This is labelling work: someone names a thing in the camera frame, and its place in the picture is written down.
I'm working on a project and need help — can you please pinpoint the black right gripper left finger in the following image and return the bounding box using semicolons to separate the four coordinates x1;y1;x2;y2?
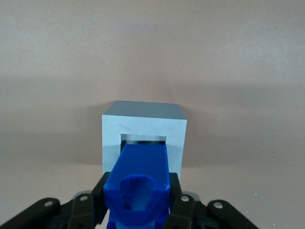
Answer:
0;171;112;229

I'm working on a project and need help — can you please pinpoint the blue plastic insert part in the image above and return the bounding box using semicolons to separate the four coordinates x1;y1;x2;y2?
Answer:
104;144;171;229

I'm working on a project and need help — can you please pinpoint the gray cube base with socket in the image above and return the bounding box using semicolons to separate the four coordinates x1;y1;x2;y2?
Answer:
102;100;188;182

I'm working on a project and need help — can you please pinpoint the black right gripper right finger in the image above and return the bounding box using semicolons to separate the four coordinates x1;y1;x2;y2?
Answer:
164;173;259;229

